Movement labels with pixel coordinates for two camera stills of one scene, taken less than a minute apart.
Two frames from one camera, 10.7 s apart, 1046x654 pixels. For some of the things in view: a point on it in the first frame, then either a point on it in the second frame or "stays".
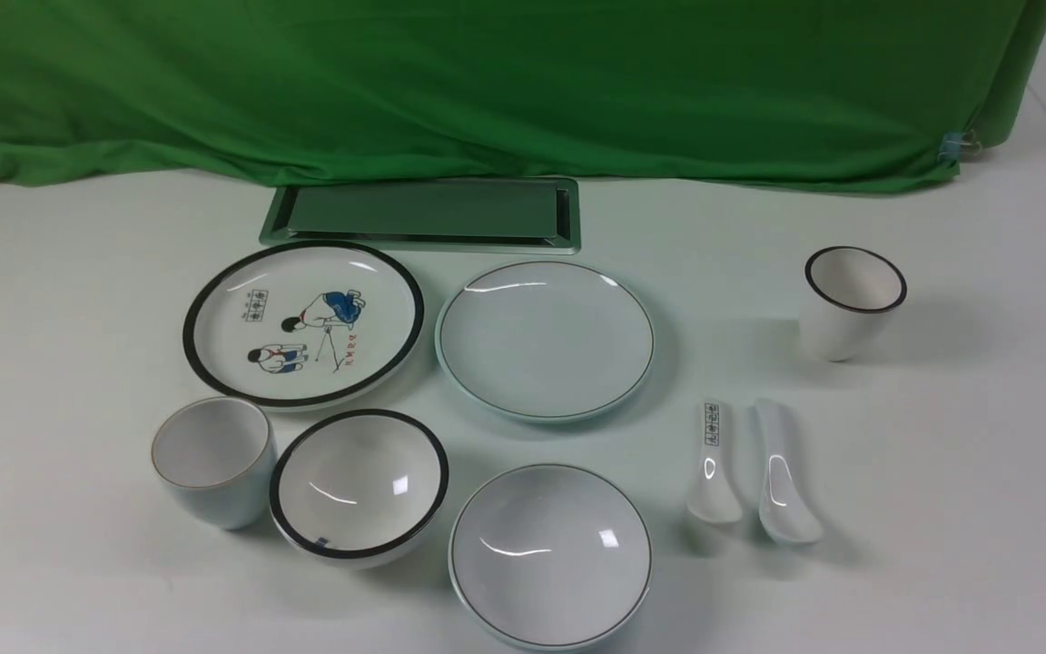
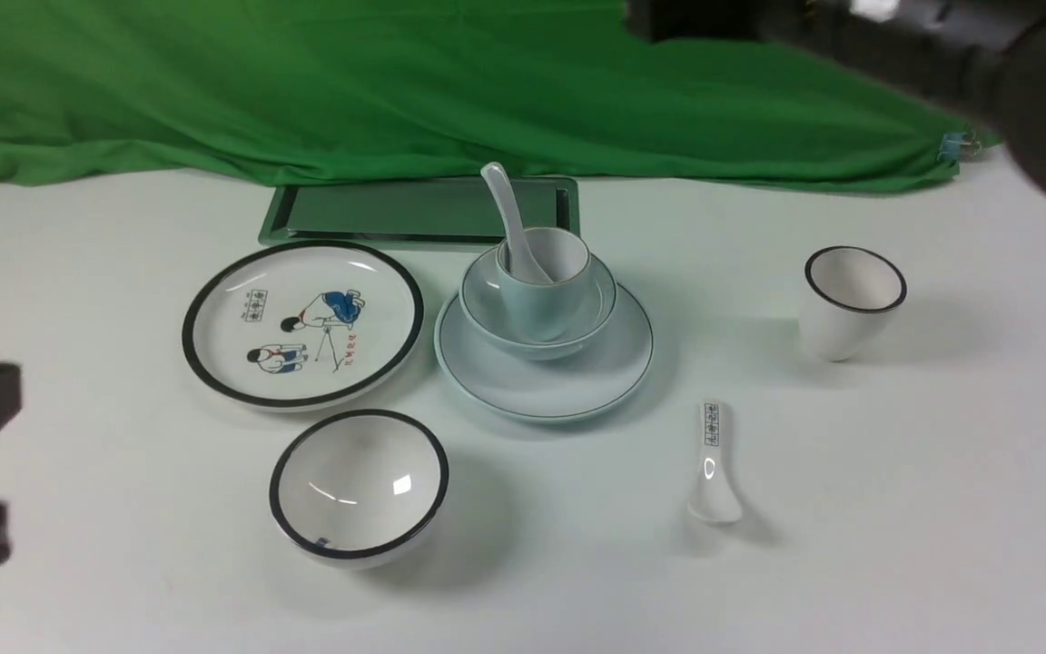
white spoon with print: x=713 y=495 stays
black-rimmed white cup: x=846 y=293 stays
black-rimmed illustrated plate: x=303 y=325 stays
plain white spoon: x=787 y=512 → x=524 y=267
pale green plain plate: x=544 y=341 stays
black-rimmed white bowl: x=352 y=486 stays
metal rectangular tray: x=491 y=215 stays
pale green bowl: x=550 y=559 → x=483 y=309
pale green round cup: x=218 y=457 → x=547 y=312
